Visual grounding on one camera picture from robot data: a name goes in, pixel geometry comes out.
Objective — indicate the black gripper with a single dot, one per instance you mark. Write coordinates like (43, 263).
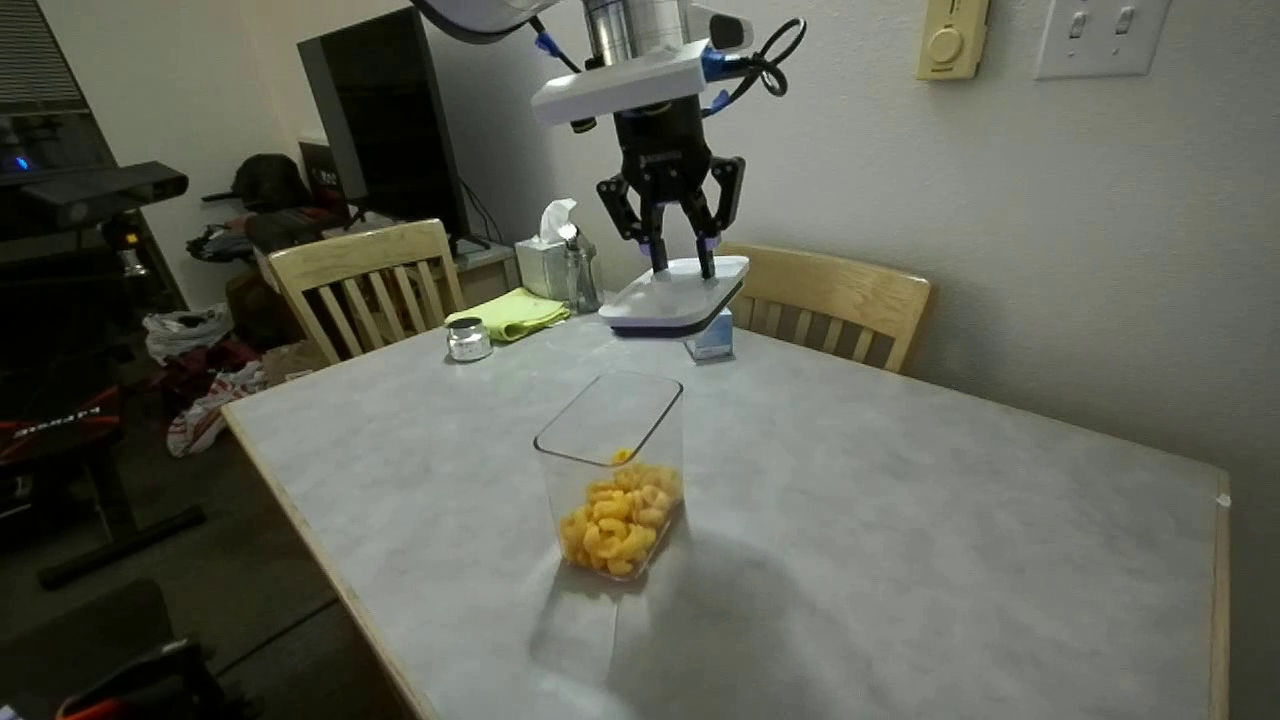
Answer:
(663, 155)

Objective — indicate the white container lid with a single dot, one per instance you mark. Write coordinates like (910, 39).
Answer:
(675, 302)

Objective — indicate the clear plastic container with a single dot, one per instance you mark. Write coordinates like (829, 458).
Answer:
(663, 433)

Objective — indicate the small blue cardboard box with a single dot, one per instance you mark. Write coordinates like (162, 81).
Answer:
(712, 347)

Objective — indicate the white tissue box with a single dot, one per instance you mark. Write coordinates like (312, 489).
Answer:
(541, 266)

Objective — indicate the wooden chair with solid backrest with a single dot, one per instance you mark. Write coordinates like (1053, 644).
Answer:
(834, 293)

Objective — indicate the green cloth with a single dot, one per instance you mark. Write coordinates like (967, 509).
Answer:
(513, 313)

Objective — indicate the wooden chair with slatted backrest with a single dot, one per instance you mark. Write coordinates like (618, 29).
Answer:
(360, 253)

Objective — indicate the dark bag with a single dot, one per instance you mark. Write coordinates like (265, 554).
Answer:
(265, 181)

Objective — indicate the clothes pile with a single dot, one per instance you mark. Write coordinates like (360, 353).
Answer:
(213, 383)

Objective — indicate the black and red bag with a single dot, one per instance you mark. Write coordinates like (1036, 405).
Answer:
(145, 685)

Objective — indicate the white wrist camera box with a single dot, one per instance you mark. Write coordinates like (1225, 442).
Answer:
(625, 91)

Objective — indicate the white light switch plate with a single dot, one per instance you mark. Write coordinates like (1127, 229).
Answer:
(1100, 39)

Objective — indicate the black camera on stand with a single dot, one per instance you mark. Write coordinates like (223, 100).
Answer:
(93, 190)

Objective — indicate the black stand frame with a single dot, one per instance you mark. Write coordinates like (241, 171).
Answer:
(105, 495)

